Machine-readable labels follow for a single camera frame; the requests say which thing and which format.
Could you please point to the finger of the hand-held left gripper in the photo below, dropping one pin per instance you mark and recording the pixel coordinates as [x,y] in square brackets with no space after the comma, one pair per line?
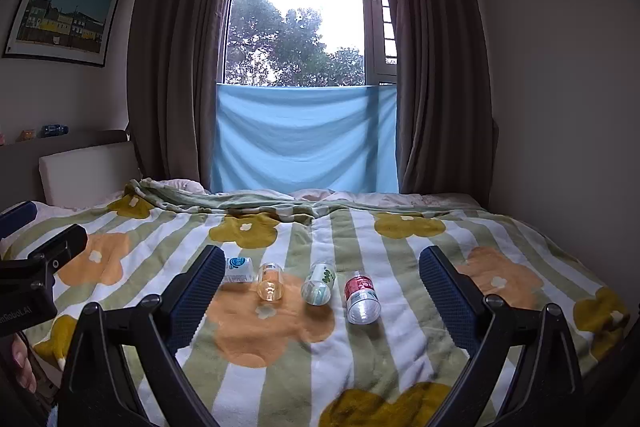
[17,217]
[60,244]

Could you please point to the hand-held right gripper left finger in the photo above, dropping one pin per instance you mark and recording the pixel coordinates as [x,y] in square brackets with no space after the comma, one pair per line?
[199,302]

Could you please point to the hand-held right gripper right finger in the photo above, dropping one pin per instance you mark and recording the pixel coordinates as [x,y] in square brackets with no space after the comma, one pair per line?
[446,302]

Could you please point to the person's left hand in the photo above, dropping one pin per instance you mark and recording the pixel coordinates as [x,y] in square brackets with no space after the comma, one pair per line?
[24,364]

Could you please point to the orange label plastic bottle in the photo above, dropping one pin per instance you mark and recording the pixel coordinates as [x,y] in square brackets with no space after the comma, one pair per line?
[270,283]

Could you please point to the white headboard cushion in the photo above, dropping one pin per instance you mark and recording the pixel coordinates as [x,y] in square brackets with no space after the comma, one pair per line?
[87,172]

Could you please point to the red label plastic bottle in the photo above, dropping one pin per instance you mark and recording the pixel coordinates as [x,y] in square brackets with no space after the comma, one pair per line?
[362,299]

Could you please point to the grey headboard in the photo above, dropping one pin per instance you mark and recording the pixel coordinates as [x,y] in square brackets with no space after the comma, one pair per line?
[75,138]

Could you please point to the green label plastic bottle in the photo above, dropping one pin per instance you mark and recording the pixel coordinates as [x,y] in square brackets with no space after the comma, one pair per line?
[318,284]

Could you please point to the striped floral blanket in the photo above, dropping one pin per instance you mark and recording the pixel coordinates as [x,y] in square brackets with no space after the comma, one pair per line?
[310,357]

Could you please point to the light blue cloth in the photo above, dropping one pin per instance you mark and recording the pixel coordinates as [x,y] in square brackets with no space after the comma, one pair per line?
[305,139]

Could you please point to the brown curtain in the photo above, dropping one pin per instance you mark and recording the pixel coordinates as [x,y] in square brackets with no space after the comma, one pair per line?
[440,67]
[175,72]

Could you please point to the window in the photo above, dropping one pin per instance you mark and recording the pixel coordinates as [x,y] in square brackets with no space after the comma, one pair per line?
[300,12]

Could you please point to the framed wall picture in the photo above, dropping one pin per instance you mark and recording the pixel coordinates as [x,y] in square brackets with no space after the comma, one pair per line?
[62,14]

